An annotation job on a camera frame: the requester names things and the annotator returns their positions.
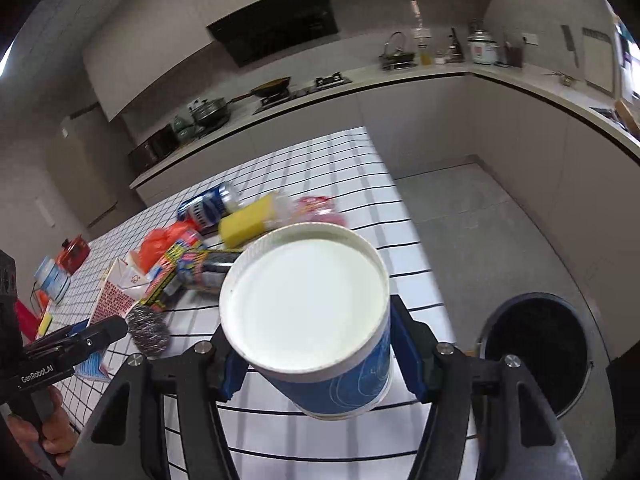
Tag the blue and white paper cup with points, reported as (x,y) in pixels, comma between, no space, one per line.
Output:
(305,300)

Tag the blue and white packet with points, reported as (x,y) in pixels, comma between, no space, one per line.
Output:
(92,367)

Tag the red box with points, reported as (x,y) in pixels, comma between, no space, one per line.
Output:
(75,255)

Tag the black range hood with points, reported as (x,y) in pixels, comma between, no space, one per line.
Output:
(275,20)

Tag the beige refrigerator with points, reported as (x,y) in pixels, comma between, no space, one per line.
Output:
(75,170)

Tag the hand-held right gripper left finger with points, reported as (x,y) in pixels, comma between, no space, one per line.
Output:
(234,377)

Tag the red and clear plastic bag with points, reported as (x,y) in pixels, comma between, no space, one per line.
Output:
(315,210)

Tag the black microwave oven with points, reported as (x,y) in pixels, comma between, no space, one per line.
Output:
(152,147)

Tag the pot with glass lid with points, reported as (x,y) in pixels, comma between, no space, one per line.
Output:
(210,110)

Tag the yellow printed packet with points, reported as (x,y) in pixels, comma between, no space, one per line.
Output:
(167,272)

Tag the white rice cooker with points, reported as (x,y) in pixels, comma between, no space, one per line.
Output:
(482,49)

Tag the black round trash bin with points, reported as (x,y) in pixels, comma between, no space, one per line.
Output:
(540,350)

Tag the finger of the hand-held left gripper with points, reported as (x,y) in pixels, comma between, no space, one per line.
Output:
(75,329)
(102,332)

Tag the wok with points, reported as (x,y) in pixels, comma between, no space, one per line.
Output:
(270,87)

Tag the steel wool scrubber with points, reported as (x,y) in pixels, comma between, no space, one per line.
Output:
(149,334)

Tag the black utensil holder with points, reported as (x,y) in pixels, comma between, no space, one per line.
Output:
(514,56)

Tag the gas stove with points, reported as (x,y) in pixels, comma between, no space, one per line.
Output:
(325,82)

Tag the sink faucet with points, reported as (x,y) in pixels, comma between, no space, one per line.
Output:
(395,40)

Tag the yellow sponge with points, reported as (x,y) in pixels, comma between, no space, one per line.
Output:
(245,225)

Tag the metal utensil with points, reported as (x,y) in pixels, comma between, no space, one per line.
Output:
(565,79)

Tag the person's left hand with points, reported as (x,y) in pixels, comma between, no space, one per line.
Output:
(55,440)

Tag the orange plastic bag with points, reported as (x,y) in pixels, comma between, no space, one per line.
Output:
(162,245)

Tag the dark object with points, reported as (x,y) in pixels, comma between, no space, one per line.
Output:
(625,410)

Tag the wooden box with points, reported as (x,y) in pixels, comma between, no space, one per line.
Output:
(627,114)

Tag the glass bottle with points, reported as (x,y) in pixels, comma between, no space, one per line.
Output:
(419,30)

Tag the kitchen counter with cabinets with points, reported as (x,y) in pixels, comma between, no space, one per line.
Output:
(425,120)

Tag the green kettle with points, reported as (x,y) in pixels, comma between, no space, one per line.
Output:
(181,129)

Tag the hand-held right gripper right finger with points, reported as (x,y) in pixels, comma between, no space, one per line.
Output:
(406,350)

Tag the kitchen cleaver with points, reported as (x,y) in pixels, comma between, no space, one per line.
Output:
(570,42)

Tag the white cutting board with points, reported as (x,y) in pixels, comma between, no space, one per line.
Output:
(597,60)

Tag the blue drink can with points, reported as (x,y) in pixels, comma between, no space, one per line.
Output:
(207,207)

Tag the dark shiny printed packet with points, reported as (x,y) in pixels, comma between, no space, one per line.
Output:
(212,267)

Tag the white and red carton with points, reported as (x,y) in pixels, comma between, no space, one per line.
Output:
(112,300)

